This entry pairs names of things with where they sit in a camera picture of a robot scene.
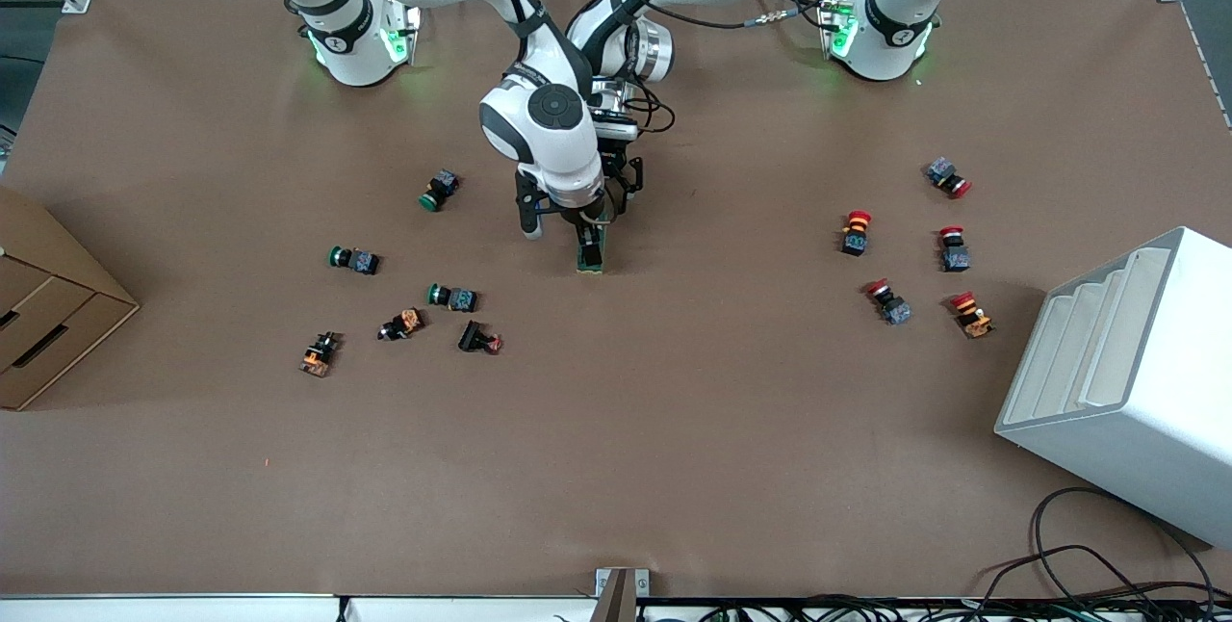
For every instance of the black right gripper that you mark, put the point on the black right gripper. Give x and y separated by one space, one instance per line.
587 235

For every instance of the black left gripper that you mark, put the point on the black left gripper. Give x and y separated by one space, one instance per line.
624 171

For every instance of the green load switch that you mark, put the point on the green load switch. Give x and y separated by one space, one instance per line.
591 261

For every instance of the green mushroom pushbutton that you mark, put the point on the green mushroom pushbutton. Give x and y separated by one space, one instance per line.
441 187
460 298
361 262

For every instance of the red pushbutton blue block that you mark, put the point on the red pushbutton blue block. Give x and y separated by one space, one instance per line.
895 310
955 259
943 172

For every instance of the red pushbutton orange block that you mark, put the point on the red pushbutton orange block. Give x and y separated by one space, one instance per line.
974 322

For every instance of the brown cardboard drawer box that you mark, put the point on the brown cardboard drawer box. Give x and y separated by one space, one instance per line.
48 314

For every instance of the white slotted storage rack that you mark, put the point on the white slotted storage rack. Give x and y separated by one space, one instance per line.
1155 429

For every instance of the black selector switch orange block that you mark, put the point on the black selector switch orange block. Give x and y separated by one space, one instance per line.
406 322

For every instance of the black switch orange contact block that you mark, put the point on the black switch orange contact block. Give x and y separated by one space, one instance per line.
318 357

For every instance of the metal table bracket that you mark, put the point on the metal table bracket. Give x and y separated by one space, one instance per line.
616 593

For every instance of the white table edge rail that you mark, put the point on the white table edge rail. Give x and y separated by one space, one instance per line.
192 610

